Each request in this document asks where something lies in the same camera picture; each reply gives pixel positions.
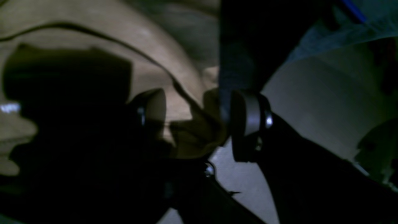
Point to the black table cloth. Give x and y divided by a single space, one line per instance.
256 37

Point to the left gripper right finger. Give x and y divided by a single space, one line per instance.
259 135

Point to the camouflage t-shirt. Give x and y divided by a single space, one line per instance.
58 53

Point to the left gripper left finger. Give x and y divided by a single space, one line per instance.
120 146

